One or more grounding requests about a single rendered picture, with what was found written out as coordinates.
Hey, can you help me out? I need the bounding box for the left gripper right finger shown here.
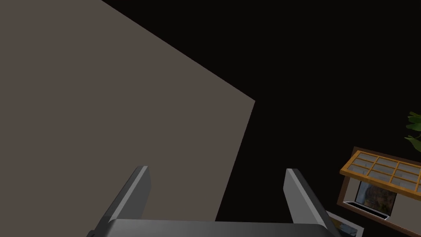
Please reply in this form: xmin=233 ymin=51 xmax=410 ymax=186
xmin=283 ymin=168 xmax=328 ymax=229

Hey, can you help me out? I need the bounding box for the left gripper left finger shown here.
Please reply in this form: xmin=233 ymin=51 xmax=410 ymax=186
xmin=108 ymin=165 xmax=152 ymax=223

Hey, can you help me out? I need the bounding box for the wooden framed window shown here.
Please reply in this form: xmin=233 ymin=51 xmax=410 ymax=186
xmin=336 ymin=146 xmax=421 ymax=237

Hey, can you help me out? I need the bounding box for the white framed picture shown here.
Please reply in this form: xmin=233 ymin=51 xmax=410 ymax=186
xmin=325 ymin=210 xmax=365 ymax=237

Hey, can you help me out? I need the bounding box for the green plant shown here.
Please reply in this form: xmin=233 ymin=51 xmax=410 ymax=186
xmin=404 ymin=111 xmax=421 ymax=153

